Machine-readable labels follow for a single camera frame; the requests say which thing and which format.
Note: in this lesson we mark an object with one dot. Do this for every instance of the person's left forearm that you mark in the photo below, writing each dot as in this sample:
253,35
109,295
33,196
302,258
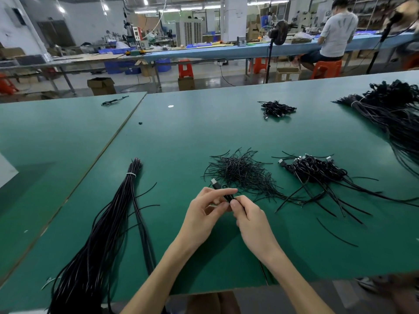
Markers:
157,284

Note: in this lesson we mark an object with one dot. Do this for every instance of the person's right hand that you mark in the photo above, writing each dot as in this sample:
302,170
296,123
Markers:
255,229

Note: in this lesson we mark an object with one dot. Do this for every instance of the person's right leg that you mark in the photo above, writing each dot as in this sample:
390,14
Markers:
399,294

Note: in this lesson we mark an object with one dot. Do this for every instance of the long blue workbench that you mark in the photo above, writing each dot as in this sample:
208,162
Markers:
242,50

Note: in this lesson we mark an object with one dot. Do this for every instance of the black tripod stand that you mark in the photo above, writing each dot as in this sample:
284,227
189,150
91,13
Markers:
383,39

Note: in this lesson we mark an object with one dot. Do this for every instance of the red plastic stool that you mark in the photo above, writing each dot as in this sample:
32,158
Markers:
185,69

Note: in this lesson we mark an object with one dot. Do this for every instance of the person's brown shorts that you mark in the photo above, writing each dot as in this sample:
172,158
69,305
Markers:
213,304

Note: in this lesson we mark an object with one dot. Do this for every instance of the large white box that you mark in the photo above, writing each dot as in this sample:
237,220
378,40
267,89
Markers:
6,172

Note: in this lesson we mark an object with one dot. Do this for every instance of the black fan on stand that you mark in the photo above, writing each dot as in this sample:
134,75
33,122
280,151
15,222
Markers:
279,32

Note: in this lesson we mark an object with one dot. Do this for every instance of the person's left hand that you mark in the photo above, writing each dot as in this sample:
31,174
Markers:
203,219

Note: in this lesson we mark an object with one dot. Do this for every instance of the small cardboard box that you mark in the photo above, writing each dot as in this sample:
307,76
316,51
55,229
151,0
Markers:
186,83

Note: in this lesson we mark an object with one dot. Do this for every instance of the open cardboard box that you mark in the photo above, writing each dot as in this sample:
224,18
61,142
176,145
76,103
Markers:
101,86

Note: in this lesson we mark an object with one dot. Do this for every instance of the orange plastic stool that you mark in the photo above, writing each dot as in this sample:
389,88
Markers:
412,62
6,85
327,69
260,66

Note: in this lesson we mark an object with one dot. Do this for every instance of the person's right forearm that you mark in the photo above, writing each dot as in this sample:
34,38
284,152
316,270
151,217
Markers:
298,287

